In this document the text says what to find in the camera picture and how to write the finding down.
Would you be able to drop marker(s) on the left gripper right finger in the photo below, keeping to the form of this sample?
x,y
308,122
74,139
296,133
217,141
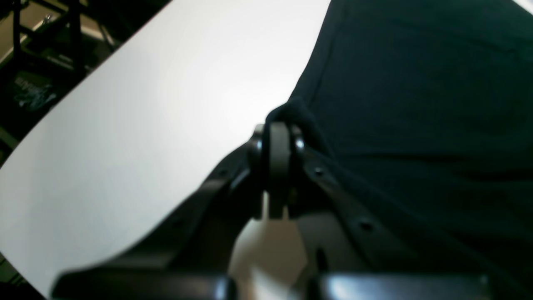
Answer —
x,y
364,257

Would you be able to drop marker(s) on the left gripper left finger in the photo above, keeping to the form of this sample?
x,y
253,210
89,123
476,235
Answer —
x,y
186,256

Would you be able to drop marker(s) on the black T-shirt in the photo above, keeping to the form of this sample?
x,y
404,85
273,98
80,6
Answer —
x,y
422,110

